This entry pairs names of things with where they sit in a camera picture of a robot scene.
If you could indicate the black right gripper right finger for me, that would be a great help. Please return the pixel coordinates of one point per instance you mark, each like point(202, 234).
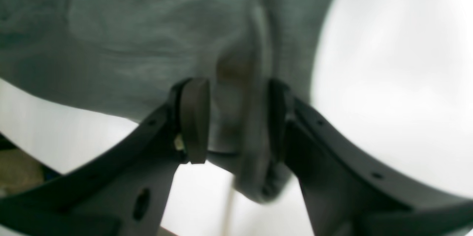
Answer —
point(346, 191)

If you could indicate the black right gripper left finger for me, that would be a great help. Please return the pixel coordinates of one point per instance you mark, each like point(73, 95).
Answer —
point(124, 191)

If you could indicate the dark grey T-shirt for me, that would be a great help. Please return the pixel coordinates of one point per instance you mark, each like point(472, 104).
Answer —
point(121, 57)

